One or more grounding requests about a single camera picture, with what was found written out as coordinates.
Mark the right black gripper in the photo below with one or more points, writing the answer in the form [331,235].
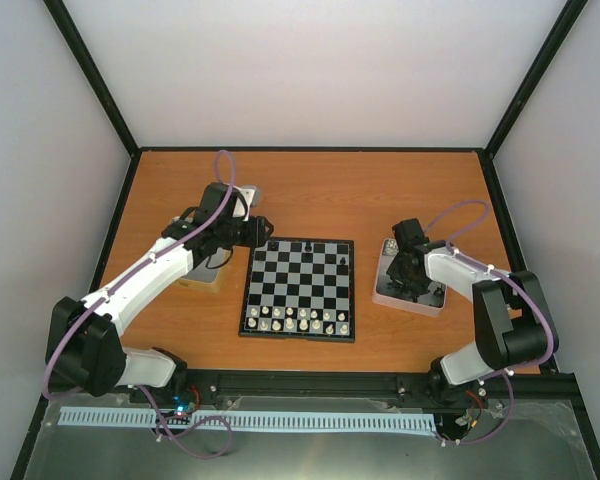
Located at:
[393,271]

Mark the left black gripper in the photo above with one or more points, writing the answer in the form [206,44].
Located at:
[256,237]

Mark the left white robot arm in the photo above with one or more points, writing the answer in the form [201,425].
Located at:
[84,344]

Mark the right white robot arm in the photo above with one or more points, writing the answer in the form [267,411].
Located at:
[512,324]

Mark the left green-lit circuit board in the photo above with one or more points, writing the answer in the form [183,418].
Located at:
[181,411]

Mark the right pink tray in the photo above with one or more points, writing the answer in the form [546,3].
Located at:
[391,293]

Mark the black and silver chessboard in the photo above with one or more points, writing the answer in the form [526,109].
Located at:
[281,275]

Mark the left metal tray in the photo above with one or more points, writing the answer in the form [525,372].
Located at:
[208,275]

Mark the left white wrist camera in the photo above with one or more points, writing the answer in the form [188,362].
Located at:
[248,196]

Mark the black aluminium frame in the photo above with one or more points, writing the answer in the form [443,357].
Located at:
[564,22]

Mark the light blue cable duct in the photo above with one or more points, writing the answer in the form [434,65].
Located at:
[254,421]

